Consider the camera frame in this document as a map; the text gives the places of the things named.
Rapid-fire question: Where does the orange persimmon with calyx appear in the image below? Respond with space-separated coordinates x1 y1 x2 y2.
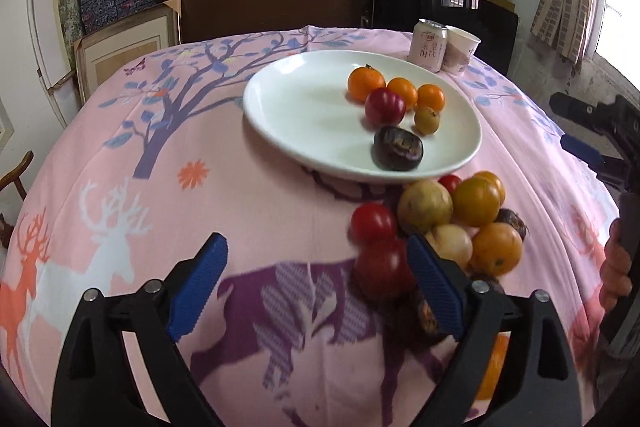
469 222 523 279

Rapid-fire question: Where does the yellow orange persimmon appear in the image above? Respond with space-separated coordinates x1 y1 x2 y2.
452 176 501 228

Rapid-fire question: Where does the small red tomato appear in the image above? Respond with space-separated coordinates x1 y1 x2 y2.
438 174 462 194

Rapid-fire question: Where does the small brown longan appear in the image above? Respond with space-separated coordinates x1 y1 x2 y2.
414 106 440 135

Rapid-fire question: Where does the pale striped pepino melon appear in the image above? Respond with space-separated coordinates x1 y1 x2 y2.
425 223 473 270

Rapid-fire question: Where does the yellow passion fruit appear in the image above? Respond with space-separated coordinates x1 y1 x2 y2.
397 180 454 234

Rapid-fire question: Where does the large red plum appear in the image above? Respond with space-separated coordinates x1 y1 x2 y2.
354 239 416 303

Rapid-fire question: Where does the red cherry tomato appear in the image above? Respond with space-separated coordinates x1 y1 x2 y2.
349 202 397 245

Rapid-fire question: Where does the pale yellow round fruit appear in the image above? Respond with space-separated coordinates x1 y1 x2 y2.
473 170 506 205

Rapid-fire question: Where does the right hand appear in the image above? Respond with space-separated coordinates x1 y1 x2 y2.
599 219 632 312

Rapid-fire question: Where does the orange at table edge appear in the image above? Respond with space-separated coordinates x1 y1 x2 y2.
475 333 510 401

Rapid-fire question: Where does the white paper cup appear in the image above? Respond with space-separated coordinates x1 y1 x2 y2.
442 25 482 76

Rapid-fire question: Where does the right small orange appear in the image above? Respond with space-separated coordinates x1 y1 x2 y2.
416 83 446 113

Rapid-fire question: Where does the small orange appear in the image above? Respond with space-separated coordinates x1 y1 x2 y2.
386 77 418 112
416 83 446 113

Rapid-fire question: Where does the pink drink can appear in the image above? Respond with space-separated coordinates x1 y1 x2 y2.
408 18 448 72

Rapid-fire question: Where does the wooden chair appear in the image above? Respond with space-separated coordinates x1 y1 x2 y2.
0 149 36 251

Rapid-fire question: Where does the middle small orange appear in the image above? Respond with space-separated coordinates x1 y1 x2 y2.
386 77 418 112

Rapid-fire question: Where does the dark red plum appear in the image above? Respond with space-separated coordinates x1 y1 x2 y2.
364 88 406 128

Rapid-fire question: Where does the orange with stem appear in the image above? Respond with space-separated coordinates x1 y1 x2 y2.
347 64 386 103

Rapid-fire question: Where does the pink printed tablecloth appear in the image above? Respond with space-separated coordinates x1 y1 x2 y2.
0 25 622 427

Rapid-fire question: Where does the white oval plate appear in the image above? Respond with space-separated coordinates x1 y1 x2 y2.
243 50 483 184

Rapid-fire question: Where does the framed picture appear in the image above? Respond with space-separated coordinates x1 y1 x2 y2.
74 0 182 104

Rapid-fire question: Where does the dark wooden cabinet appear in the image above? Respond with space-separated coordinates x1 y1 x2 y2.
166 0 373 42

